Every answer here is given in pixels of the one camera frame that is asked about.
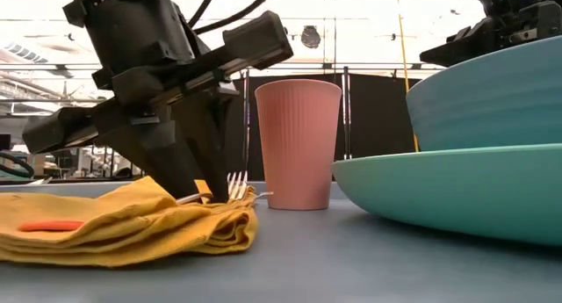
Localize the fork with orange handle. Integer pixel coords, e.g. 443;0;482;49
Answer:
18;170;250;233

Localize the yellow hanging strap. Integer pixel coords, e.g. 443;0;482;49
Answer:
394;0;421;153

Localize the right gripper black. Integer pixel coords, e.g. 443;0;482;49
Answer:
419;0;562;68

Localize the blue plastic bowl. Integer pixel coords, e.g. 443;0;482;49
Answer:
406;35;562;153

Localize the pink ribbed plastic cup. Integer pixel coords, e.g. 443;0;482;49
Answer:
254;78;342;211

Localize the black room divider screen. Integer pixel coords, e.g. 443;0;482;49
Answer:
231;72;422;182

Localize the mustard yellow cloth napkin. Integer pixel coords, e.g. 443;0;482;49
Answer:
0;176;259;268

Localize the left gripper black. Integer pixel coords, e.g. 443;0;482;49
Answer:
21;4;294;204

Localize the black cable loop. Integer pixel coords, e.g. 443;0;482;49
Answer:
0;151;35;179

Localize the teal plastic plate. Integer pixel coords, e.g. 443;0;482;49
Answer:
332;143;562;247

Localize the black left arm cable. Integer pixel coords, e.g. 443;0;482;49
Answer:
187;0;220;28
193;0;279;35

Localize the black ceiling-mounted camera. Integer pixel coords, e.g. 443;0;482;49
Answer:
300;25;321;49

